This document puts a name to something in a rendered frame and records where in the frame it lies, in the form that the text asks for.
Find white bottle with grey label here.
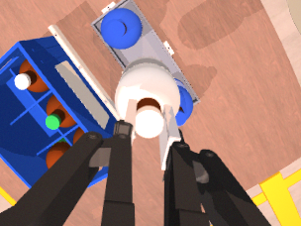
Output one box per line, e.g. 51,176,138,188
115,56,180,138

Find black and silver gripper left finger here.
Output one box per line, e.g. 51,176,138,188
0,98,137,226

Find blue bottle with white label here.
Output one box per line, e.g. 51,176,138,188
101,8,143,50

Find blue crate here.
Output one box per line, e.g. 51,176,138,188
0,36,118,188

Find blue bottle with light blue label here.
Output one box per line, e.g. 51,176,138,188
174,78,193,126

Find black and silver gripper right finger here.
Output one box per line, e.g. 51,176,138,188
159,105,271,226

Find dark grey tray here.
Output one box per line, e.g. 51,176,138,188
90,0,200,106

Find brown bottle with white cap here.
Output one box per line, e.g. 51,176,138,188
15,59,49,92

